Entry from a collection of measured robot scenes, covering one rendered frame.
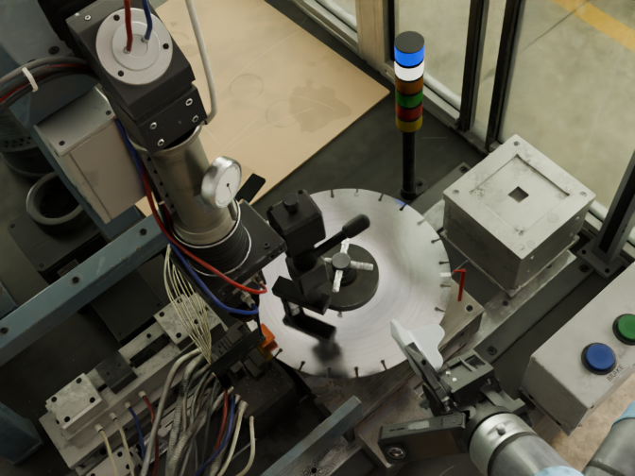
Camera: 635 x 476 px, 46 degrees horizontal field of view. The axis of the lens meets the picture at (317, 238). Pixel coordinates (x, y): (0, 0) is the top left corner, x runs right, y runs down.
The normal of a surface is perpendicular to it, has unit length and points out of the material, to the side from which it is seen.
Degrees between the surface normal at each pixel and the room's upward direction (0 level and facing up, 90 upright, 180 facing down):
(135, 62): 45
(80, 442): 90
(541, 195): 0
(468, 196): 0
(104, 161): 90
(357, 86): 0
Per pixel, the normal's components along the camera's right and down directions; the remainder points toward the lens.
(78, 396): -0.10, -0.51
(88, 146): 0.64, 0.63
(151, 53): 0.38, 0.09
